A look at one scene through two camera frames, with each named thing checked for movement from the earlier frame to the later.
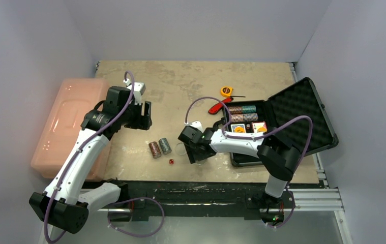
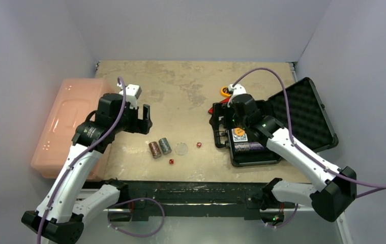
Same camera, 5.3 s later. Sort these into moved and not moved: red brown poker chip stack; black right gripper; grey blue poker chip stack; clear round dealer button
Moved: black right gripper
Not moved: grey blue poker chip stack; clear round dealer button; red brown poker chip stack
